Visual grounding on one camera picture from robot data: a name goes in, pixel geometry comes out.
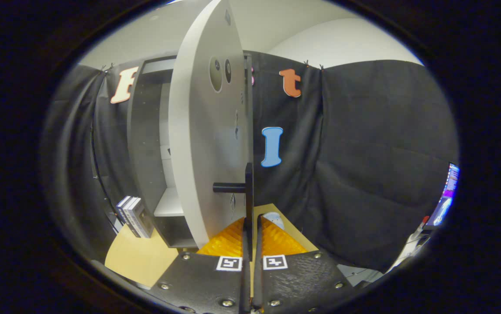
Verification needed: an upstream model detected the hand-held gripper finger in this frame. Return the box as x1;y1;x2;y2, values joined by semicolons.
253;214;356;314
152;216;251;314

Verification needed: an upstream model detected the black door handle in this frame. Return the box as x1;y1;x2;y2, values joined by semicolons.
213;163;254;232

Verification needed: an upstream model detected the white cabinet door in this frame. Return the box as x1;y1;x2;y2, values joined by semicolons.
168;0;253;249

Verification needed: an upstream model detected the white cabinet shelf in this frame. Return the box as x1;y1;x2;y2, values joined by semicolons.
154;188;186;217

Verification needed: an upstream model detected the dark grey cabinet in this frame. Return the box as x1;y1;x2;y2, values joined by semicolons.
127;53;254;249

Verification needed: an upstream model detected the black backdrop cloth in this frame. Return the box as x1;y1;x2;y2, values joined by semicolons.
43;50;460;273

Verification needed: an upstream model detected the computer monitor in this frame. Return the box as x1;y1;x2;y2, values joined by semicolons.
425;162;460;227

